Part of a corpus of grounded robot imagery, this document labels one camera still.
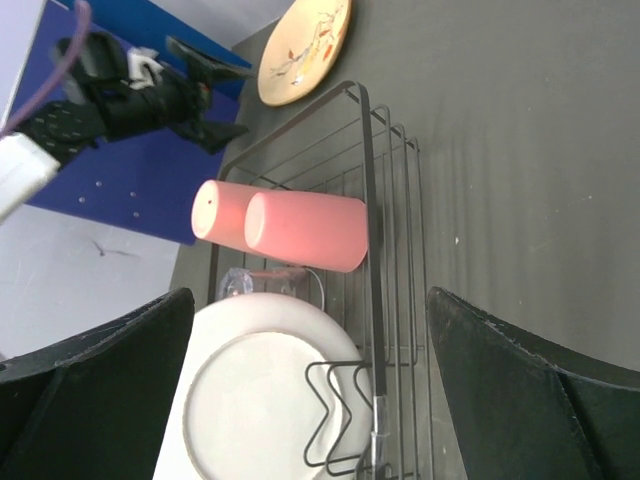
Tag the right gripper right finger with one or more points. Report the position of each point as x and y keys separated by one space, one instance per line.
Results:
x=524 y=407

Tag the pink cup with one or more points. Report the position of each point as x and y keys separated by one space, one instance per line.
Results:
x=309 y=229
x=219 y=211

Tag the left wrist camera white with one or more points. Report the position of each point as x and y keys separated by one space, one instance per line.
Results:
x=144 y=70

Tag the pink cup left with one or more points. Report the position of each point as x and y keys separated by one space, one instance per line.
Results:
x=219 y=211

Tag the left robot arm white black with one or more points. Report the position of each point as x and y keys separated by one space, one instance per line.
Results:
x=26 y=168

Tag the beige floral plate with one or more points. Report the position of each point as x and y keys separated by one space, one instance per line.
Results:
x=301 y=49

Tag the clear wine glass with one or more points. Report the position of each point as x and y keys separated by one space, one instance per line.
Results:
x=281 y=280

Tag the white plate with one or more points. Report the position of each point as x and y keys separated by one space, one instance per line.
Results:
x=271 y=388

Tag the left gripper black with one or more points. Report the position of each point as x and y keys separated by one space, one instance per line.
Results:
x=101 y=102

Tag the pink cup right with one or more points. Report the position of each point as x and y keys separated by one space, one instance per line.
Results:
x=309 y=229

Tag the black wire dish rack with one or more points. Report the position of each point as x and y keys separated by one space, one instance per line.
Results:
x=376 y=410

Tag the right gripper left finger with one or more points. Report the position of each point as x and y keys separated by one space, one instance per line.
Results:
x=95 y=405

